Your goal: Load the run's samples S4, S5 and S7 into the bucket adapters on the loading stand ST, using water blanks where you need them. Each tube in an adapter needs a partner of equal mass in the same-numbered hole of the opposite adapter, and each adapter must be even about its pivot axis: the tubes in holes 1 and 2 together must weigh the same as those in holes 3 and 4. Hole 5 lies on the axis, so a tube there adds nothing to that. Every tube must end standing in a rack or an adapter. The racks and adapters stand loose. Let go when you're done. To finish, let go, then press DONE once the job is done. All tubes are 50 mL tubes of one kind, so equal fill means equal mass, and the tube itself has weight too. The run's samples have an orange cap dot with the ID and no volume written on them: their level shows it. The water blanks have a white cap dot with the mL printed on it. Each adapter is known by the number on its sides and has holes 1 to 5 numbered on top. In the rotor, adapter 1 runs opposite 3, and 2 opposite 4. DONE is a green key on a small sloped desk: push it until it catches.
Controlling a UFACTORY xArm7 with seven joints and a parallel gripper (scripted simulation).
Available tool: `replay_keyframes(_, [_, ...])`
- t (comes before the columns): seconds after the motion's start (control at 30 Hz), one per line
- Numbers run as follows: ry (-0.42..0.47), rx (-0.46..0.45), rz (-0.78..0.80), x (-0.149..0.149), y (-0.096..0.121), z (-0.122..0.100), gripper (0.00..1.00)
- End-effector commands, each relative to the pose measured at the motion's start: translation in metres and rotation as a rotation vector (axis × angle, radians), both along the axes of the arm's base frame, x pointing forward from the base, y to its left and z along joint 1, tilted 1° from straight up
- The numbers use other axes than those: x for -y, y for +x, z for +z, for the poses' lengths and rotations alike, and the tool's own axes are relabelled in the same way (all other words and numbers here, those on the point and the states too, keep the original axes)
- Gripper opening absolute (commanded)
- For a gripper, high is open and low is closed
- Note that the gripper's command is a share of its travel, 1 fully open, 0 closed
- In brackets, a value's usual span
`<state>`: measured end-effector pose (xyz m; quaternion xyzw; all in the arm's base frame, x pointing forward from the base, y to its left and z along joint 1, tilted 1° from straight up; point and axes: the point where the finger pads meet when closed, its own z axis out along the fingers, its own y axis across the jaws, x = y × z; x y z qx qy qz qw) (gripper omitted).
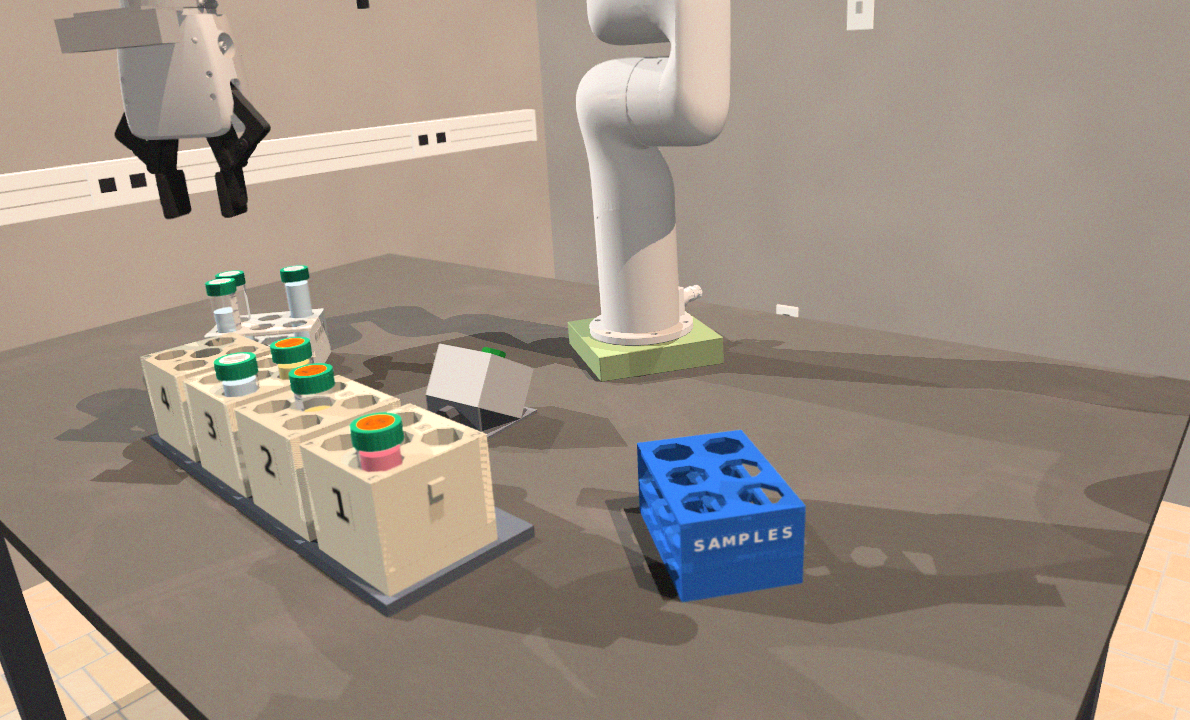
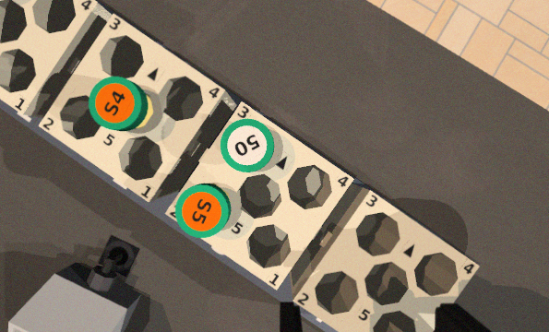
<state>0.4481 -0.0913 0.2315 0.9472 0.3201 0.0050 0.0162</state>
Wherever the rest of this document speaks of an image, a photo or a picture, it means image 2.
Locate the grey flat tray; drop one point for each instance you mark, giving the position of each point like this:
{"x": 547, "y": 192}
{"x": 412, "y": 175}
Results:
{"x": 159, "y": 206}

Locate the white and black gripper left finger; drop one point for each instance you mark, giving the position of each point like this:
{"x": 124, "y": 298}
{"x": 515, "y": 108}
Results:
{"x": 290, "y": 317}

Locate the cream bucket adapter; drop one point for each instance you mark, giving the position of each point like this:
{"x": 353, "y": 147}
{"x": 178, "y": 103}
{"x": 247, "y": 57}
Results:
{"x": 35, "y": 68}
{"x": 131, "y": 157}
{"x": 342, "y": 300}
{"x": 296, "y": 191}

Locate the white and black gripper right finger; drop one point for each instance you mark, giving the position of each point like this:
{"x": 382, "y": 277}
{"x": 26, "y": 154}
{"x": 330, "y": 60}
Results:
{"x": 450, "y": 317}

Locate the sample tube s5 with green cap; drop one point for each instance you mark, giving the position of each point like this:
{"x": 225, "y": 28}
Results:
{"x": 203, "y": 210}

